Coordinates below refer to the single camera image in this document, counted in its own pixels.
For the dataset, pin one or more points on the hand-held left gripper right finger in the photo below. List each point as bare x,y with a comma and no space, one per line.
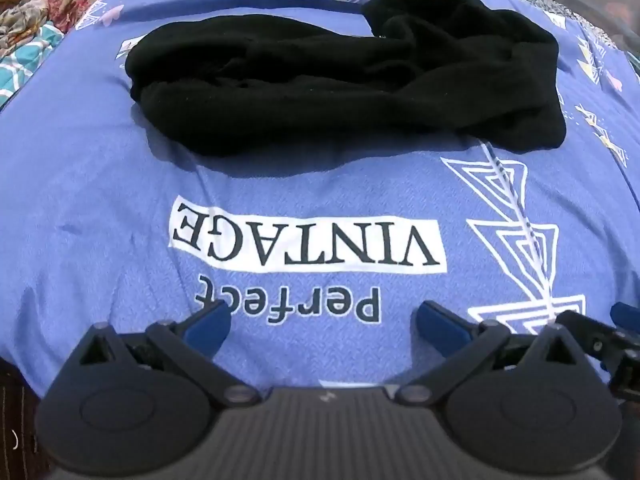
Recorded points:
440,325

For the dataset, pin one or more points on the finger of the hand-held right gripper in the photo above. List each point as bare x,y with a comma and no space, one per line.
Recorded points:
590,330

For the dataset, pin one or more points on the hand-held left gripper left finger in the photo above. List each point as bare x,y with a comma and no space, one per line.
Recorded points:
210,327

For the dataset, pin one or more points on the black pants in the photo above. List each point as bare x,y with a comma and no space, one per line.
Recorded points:
300,85

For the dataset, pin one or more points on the blue printed bedsheet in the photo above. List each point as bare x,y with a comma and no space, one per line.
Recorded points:
100,185

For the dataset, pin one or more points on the dark striped cloth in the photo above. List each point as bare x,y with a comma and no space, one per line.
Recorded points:
15,410

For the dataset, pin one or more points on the clear storage box teal rim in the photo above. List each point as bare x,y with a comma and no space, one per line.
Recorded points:
600,10

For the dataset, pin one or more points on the teal patterned cloth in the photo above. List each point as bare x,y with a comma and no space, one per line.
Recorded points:
25,60

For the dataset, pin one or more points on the grey floral cloth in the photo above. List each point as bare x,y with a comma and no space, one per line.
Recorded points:
20,20

